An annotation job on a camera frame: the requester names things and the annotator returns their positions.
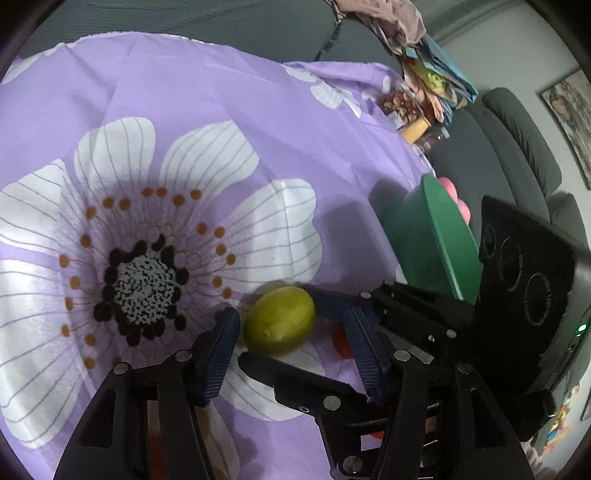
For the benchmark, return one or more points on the grey sofa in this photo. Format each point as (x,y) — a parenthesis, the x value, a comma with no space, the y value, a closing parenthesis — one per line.
(461,152)

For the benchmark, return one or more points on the green plastic bowl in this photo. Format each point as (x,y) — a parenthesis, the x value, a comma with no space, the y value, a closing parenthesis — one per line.
(434,240)

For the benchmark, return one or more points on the pink plush toy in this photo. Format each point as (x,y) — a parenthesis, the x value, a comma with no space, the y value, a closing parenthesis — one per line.
(457,203)

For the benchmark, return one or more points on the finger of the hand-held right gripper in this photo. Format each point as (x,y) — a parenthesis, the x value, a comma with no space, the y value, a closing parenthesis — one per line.
(330,305)
(295,383)

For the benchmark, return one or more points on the green lime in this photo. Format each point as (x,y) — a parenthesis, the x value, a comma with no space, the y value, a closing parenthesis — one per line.
(279,321)

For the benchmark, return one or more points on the clear plastic bottle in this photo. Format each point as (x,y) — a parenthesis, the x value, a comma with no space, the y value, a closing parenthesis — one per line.
(436,138)

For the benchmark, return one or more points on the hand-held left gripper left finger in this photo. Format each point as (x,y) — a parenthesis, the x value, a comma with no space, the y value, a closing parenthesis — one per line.
(217,362)

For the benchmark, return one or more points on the red patterned snack packet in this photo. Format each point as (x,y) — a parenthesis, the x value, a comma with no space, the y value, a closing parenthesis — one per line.
(401,104)

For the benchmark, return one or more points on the red cherry tomato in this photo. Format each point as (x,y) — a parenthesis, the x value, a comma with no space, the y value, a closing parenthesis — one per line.
(340,342)

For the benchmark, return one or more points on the stack of folded clothes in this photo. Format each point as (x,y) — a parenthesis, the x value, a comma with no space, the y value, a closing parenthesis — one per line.
(438,78)

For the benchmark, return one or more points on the colourful object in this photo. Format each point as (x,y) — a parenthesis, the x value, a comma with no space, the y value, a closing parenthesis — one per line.
(561,422)

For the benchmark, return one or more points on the purple floral cloth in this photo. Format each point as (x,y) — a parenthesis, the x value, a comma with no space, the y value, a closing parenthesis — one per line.
(207,115)

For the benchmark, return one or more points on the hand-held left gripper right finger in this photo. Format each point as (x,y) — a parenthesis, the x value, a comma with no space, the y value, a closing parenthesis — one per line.
(368,357)

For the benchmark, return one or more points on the framed wall picture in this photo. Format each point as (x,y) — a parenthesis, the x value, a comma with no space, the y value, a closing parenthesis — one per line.
(570,120)

